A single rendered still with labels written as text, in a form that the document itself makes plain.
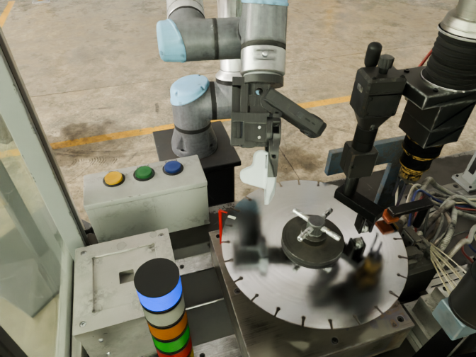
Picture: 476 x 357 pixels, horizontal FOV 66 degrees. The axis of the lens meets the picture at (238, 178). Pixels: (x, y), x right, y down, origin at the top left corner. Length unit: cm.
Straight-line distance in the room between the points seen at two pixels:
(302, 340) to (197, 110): 69
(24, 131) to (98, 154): 193
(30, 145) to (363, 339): 64
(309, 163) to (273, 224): 169
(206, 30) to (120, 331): 55
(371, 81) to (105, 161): 212
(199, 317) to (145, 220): 27
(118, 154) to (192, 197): 167
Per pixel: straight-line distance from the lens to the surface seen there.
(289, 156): 241
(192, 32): 71
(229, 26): 72
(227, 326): 80
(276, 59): 61
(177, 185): 86
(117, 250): 75
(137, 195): 85
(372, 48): 57
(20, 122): 64
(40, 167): 69
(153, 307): 39
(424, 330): 82
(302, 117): 61
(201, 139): 115
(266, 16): 62
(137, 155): 248
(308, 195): 76
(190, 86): 109
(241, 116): 59
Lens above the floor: 147
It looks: 42 degrees down
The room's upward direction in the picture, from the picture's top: straight up
